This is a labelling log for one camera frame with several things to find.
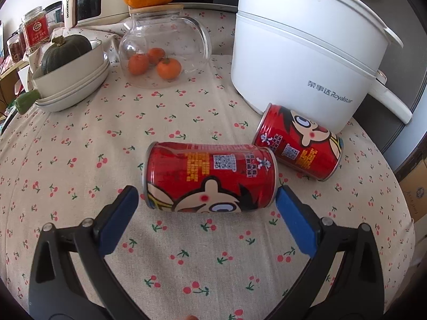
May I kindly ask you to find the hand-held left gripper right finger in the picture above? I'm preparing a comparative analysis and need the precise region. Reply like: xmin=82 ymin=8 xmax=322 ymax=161
xmin=267 ymin=185 xmax=388 ymax=320

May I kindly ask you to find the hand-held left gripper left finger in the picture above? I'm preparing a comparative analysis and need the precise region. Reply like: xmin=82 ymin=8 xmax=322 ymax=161
xmin=28 ymin=184 xmax=157 ymax=320

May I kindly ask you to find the red cartoon drink can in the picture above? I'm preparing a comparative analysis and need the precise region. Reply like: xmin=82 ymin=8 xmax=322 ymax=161
xmin=252 ymin=103 xmax=344 ymax=182
xmin=143 ymin=142 xmax=279 ymax=213

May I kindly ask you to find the cherry print tablecloth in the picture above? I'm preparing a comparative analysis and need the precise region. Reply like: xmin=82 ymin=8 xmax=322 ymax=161
xmin=27 ymin=8 xmax=239 ymax=65
xmin=0 ymin=50 xmax=416 ymax=320

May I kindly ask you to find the large cardboard box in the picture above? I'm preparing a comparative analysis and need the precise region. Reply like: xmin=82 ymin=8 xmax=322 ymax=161
xmin=398 ymin=154 xmax=427 ymax=225

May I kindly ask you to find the cream plate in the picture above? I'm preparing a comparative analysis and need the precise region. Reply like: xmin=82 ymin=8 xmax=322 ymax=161
xmin=35 ymin=70 xmax=111 ymax=113
xmin=35 ymin=58 xmax=111 ymax=107

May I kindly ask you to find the green lime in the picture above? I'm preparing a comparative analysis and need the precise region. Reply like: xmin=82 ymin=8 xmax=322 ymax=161
xmin=15 ymin=90 xmax=41 ymax=114

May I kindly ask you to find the cream bowl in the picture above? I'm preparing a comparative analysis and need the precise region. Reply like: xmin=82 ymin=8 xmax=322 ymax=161
xmin=31 ymin=39 xmax=107 ymax=100

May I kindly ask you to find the small mandarin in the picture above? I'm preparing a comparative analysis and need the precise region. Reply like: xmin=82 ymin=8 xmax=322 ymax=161
xmin=156 ymin=58 xmax=183 ymax=81
xmin=128 ymin=54 xmax=150 ymax=76
xmin=148 ymin=47 xmax=166 ymax=65

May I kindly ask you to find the white electric cooking pot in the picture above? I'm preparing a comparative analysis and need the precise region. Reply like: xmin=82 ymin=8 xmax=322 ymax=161
xmin=230 ymin=0 xmax=413 ymax=133

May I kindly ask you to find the dark green pumpkin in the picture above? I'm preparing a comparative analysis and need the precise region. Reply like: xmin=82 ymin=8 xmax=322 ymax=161
xmin=41 ymin=34 xmax=93 ymax=76

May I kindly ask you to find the grey refrigerator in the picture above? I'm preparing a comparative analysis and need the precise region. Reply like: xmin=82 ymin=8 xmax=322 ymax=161
xmin=347 ymin=0 xmax=427 ymax=174

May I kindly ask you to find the clear glass jar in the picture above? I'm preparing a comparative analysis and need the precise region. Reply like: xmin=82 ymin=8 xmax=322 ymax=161
xmin=118 ymin=8 xmax=213 ymax=89

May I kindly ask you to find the glass jar with red contents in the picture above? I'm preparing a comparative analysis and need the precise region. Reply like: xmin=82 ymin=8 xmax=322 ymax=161
xmin=6 ymin=31 xmax=27 ymax=62

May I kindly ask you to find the red label glass jar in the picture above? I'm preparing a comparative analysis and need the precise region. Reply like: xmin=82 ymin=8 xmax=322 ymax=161
xmin=21 ymin=6 xmax=49 ymax=53

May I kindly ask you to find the cream air fryer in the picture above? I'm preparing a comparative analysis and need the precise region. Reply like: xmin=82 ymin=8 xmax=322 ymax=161
xmin=62 ymin=0 xmax=131 ymax=29

